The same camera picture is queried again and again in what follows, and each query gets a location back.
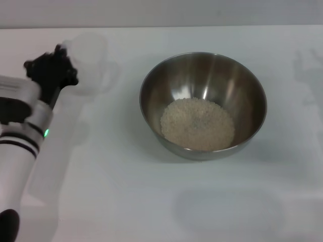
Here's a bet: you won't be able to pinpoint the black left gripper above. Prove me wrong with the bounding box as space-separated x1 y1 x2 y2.
23 43 80 107

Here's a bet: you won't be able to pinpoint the clear plastic measuring cup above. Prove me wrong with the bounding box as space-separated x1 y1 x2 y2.
63 33 119 97

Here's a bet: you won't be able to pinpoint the stainless steel mixing bowl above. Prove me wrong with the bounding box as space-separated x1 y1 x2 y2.
138 51 268 162

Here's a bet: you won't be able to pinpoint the white rice grains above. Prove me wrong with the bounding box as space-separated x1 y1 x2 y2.
160 98 236 152

